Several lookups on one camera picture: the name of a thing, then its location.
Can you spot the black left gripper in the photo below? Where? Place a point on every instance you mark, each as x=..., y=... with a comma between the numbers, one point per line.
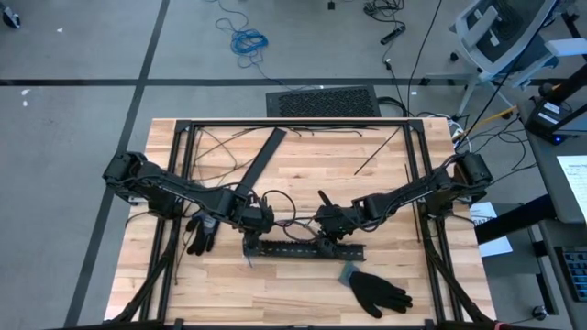
x=257, y=220

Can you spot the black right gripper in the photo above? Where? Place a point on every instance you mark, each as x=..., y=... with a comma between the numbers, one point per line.
x=339, y=220

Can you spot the grey-backed work glove green cuff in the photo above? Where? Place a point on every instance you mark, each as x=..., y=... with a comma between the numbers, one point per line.
x=202, y=238

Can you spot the black duct cover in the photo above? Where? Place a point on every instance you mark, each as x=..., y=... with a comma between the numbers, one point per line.
x=266, y=156

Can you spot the black work glove green cuff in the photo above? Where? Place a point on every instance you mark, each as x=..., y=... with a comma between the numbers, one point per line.
x=380, y=293

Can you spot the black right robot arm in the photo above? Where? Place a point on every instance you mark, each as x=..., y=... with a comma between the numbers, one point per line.
x=413, y=192

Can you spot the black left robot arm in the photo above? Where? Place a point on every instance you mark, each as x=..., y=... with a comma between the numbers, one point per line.
x=183, y=190

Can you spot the black perforated computer case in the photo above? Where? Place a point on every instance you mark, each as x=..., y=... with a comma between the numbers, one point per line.
x=321, y=102

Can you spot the white floor paper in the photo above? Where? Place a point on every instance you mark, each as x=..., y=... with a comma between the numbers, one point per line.
x=497, y=247

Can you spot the black power plug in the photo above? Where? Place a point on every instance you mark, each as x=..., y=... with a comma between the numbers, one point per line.
x=388, y=64

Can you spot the black desk bar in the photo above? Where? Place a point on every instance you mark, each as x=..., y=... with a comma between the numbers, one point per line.
x=513, y=220

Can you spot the black power strip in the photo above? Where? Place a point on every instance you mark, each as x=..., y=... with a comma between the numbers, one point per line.
x=393, y=35

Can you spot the operator side desk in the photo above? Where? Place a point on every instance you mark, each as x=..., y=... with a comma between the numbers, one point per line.
x=546, y=183

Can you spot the small black floor object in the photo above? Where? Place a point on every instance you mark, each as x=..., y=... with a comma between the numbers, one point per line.
x=331, y=5

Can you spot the black caster wheel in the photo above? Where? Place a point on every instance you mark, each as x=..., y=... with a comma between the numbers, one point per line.
x=11, y=18
x=539, y=313

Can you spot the black box device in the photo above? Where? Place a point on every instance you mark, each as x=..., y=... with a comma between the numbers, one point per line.
x=546, y=121

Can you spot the white sheet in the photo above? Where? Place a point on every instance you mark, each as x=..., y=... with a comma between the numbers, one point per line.
x=575, y=183

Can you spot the operator keyboard desk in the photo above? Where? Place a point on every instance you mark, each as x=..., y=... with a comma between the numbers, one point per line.
x=561, y=316

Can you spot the black keyboard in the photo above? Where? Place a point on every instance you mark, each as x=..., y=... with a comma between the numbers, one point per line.
x=575, y=275

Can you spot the grey mesh office chair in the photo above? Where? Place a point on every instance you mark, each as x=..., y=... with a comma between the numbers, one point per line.
x=504, y=36

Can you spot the black aluminium post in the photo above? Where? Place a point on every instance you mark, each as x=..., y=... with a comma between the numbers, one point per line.
x=573, y=82

